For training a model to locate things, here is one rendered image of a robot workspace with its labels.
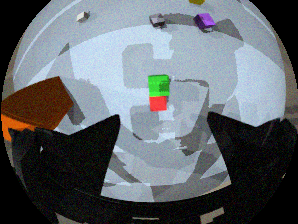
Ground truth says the purple block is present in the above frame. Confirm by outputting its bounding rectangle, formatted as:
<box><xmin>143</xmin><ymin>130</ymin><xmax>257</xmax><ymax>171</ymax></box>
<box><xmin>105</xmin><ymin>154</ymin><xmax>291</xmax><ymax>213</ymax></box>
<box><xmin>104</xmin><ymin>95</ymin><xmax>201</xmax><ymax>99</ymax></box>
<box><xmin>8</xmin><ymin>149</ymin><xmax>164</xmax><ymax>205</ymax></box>
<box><xmin>193</xmin><ymin>14</ymin><xmax>216</xmax><ymax>30</ymax></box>

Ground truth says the green block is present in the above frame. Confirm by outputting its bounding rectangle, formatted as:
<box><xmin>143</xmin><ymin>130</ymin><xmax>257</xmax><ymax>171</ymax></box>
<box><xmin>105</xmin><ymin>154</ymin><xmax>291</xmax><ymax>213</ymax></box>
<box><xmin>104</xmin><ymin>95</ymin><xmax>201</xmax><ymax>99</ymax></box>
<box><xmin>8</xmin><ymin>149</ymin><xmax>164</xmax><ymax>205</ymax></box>
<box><xmin>148</xmin><ymin>75</ymin><xmax>169</xmax><ymax>97</ymax></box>

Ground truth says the yellow block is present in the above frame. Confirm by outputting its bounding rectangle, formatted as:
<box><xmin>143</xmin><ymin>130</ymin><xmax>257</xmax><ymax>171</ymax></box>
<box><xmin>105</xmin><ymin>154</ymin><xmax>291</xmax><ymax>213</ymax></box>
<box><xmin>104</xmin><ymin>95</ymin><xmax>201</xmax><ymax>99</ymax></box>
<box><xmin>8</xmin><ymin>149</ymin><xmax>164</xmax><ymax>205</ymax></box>
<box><xmin>189</xmin><ymin>0</ymin><xmax>206</xmax><ymax>6</ymax></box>

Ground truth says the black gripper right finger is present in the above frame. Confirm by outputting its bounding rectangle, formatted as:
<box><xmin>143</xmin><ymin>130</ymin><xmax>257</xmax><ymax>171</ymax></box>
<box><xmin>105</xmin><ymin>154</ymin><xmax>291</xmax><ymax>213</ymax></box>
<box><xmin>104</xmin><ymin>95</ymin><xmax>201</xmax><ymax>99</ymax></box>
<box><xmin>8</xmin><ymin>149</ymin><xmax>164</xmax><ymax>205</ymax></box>
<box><xmin>206</xmin><ymin>112</ymin><xmax>281</xmax><ymax>183</ymax></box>

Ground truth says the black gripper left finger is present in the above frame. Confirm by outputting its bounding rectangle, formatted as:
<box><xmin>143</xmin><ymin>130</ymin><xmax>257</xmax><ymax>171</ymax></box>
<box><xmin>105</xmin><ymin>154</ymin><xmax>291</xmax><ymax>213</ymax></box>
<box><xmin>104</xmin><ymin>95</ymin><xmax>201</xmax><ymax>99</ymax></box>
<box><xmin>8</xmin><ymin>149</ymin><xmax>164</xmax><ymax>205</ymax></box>
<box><xmin>35</xmin><ymin>113</ymin><xmax>121</xmax><ymax>194</ymax></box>

